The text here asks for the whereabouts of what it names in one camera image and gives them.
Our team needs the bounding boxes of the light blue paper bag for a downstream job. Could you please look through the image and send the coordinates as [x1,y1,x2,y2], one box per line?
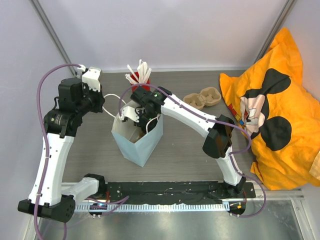
[103,100,163,167]

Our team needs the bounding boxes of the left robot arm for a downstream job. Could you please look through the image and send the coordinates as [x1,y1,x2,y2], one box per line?
[17,76,107,223]

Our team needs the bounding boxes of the orange cartoon pillow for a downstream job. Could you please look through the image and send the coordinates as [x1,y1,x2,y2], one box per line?
[219,28,320,190]

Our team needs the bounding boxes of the right aluminium frame post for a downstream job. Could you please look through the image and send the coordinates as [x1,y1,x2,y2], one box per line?
[254,0,297,63]

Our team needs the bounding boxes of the left aluminium frame post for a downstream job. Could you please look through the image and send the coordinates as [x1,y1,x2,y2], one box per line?
[29,0,72,64]

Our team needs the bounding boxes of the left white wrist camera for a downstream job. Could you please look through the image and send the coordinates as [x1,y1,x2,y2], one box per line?
[82,67,102,92]

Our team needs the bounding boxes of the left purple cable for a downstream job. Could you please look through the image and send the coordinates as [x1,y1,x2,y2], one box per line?
[33,63,86,240]

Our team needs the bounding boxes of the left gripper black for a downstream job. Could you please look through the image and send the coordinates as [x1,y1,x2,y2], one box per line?
[76,81,105,116]

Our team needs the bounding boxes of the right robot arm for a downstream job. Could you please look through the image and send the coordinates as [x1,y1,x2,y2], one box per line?
[130,86,246,198]

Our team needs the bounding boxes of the brown pulp cup carrier stack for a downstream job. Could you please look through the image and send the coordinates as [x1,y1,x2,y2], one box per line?
[183,87,222,110]

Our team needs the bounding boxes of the aluminium frame post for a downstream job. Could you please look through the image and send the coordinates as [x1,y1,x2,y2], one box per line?
[254,0,297,63]
[29,0,72,64]

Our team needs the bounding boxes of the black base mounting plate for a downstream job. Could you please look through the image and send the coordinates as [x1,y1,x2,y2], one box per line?
[106,181,256,205]

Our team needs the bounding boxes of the red plastic cup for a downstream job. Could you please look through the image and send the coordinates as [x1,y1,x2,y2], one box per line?
[130,71,151,92]

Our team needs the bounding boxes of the white slotted cable duct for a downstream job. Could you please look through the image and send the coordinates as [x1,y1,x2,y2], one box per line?
[75,201,230,213]

